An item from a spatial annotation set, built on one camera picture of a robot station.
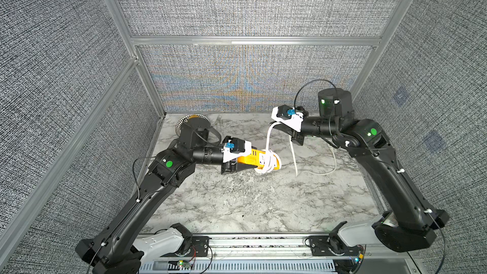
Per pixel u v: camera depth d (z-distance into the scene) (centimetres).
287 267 70
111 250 36
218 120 117
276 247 75
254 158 55
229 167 50
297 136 51
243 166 52
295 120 47
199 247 74
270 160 58
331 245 66
